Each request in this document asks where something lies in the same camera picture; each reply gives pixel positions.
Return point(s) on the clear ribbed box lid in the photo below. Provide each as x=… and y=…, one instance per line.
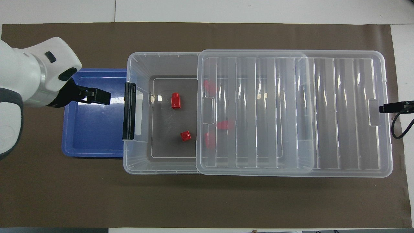
x=323, y=113

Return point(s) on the brown table mat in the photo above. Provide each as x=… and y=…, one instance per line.
x=207, y=200

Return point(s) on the small red cube block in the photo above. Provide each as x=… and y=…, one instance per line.
x=185, y=136

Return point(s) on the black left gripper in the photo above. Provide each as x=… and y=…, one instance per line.
x=66, y=95

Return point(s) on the red block with stud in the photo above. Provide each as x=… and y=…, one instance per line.
x=175, y=101

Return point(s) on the blue plastic tray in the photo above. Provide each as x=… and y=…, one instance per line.
x=93, y=129

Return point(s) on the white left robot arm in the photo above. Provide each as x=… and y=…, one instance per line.
x=29, y=74

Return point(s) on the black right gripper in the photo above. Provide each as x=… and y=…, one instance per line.
x=410, y=106

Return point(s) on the clear plastic storage box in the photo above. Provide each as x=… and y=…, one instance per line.
x=161, y=64

